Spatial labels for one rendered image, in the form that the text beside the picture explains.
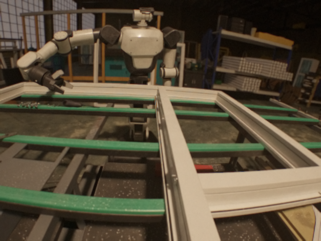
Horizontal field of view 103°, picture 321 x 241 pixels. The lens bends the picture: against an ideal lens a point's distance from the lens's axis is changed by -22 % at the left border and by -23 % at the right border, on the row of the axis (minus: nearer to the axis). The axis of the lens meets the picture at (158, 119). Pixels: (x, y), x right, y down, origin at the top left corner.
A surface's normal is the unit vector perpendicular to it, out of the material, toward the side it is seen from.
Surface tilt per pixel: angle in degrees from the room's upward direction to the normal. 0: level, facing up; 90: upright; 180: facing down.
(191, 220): 0
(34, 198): 0
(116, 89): 90
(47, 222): 0
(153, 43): 104
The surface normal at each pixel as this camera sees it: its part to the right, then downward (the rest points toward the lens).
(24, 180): 0.07, -0.91
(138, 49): 0.29, 0.61
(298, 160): -1.00, -0.05
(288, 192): 0.04, 0.40
